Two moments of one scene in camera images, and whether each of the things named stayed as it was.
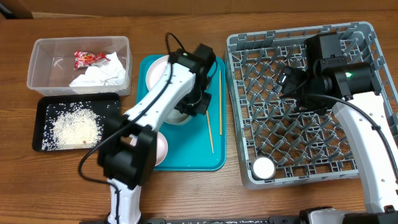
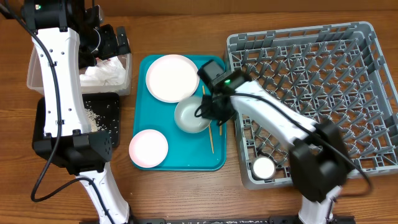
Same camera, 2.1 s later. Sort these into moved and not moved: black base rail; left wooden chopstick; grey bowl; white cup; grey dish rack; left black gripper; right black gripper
Moved: left black gripper; right black gripper; grey bowl
Not moved: grey dish rack; white cup; black base rail; left wooden chopstick
